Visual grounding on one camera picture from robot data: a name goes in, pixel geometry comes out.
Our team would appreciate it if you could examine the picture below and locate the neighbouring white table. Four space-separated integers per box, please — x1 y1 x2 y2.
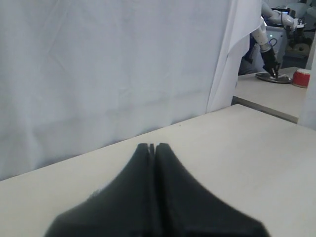
232 74 307 123

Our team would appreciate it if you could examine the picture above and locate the background lab equipment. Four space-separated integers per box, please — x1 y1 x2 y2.
269 0 316 55

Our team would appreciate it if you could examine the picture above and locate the white curtain backdrop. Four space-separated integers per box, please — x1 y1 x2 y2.
0 0 262 179

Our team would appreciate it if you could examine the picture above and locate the black background gripper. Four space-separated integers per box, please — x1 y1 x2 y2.
260 47 280 78

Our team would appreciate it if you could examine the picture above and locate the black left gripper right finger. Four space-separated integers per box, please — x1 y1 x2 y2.
154 143 270 237

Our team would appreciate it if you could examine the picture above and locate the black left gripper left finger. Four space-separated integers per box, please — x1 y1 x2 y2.
45 144 155 237

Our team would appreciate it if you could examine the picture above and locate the metal plate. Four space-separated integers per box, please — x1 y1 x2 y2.
255 73 293 84

